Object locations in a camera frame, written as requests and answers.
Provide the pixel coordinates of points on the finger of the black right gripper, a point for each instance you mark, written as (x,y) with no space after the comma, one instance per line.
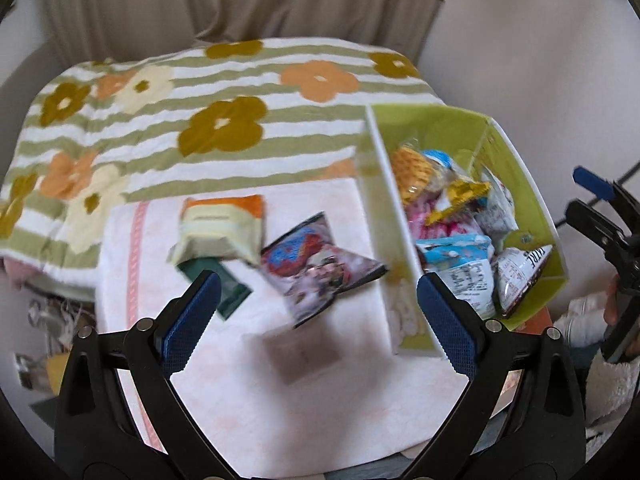
(624,204)
(595,226)

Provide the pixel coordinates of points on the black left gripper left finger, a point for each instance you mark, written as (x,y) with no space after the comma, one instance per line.
(118,415)

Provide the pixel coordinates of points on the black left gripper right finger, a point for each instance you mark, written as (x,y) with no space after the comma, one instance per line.
(544,434)

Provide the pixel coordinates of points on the white pink candy bag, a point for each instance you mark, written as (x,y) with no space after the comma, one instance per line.
(497,217)

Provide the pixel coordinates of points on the orange snack bag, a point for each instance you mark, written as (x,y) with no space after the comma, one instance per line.
(455,197)

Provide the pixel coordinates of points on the blue white snack bag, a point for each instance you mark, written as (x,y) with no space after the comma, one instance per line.
(462,262)

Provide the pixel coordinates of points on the red white chips bag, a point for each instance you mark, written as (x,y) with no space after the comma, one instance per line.
(515,272)

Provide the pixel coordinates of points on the person's right hand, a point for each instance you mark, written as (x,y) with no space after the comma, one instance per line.
(610,310)

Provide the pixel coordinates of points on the white pink towel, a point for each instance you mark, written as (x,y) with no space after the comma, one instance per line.
(278,401)

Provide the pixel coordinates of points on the yellow mesh snack bag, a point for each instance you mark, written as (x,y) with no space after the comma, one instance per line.
(412,171)

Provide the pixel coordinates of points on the green white snack bag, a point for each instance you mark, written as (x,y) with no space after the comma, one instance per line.
(224,228)

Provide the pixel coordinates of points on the blue red snack bag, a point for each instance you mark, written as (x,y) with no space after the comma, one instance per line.
(310,271)

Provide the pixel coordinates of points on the floral striped blanket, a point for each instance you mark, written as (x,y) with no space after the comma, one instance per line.
(202,120)

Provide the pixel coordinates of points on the beige curtain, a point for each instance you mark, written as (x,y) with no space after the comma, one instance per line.
(129,30)

